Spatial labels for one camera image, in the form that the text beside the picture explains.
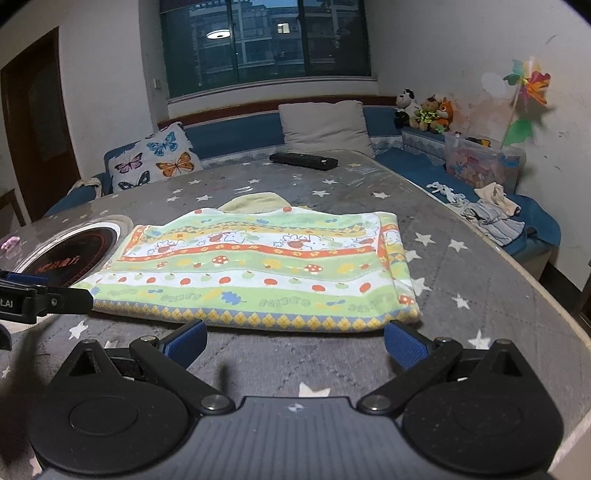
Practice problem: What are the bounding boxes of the green printed child's garment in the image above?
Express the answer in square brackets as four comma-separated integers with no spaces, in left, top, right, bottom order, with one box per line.
[69,191,424,334]

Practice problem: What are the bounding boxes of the blue sofa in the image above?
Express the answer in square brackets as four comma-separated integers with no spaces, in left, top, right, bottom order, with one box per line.
[43,103,562,278]

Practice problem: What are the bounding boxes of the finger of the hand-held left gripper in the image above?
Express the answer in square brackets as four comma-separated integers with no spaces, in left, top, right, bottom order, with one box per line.
[35,286,95,320]
[0,271,49,290]

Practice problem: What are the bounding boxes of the beige pillow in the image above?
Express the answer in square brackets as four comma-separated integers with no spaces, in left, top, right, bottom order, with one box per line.
[278,100,375,158]

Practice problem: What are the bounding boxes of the built-in induction cooker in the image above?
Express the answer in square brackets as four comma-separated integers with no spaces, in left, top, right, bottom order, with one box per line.
[0,214,135,288]

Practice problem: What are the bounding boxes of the panda plush toy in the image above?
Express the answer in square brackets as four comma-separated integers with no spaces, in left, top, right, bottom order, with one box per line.
[393,88,421,130]

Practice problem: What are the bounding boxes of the window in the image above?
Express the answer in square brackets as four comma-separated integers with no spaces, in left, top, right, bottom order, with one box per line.
[159,0,373,100]

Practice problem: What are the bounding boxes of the small wooden side table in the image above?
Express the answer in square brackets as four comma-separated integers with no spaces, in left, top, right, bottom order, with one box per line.
[0,189,27,228]

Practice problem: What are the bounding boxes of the beige cloth on sofa arm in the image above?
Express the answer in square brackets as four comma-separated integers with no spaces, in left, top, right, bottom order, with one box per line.
[69,175,105,199]

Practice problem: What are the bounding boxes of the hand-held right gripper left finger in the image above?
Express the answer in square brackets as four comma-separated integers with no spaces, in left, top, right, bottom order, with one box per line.
[54,319,236,415]

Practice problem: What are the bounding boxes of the dark wooden door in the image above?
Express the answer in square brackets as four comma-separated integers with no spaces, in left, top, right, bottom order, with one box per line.
[0,26,82,223]

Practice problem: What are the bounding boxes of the brown bear plush toy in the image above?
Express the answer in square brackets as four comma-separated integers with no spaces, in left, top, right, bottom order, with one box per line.
[413,95,442,133]

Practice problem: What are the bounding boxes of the beige cloth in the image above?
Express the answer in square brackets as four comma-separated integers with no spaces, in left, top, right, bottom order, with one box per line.
[475,182,523,216]

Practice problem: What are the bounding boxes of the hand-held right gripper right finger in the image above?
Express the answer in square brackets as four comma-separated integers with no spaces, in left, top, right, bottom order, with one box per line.
[357,319,540,415]

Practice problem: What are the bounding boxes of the orange fox plush toy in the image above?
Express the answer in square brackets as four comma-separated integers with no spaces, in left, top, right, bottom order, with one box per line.
[436,96,456,134]

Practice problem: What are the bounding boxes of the colourful pinwheel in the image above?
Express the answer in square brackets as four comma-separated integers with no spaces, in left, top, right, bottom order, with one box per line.
[501,57,553,149]

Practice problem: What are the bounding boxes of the white plush toy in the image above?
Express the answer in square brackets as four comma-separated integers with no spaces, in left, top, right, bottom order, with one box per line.
[425,181,467,204]

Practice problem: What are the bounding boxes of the black remote control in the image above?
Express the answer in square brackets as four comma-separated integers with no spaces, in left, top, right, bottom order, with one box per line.
[269,151,339,172]

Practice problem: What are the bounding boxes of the butterfly print pillow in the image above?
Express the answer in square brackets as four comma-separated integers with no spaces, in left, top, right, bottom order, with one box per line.
[110,122,204,193]

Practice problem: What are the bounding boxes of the grey striped garment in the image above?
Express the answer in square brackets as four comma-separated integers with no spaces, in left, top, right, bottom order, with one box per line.
[464,202,526,246]

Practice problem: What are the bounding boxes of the grey star-print tablecloth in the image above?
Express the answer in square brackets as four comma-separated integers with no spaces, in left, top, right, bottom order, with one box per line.
[0,148,583,446]

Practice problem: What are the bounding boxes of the clear plastic toy box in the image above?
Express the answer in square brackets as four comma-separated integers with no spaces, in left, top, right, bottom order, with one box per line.
[443,131,527,195]

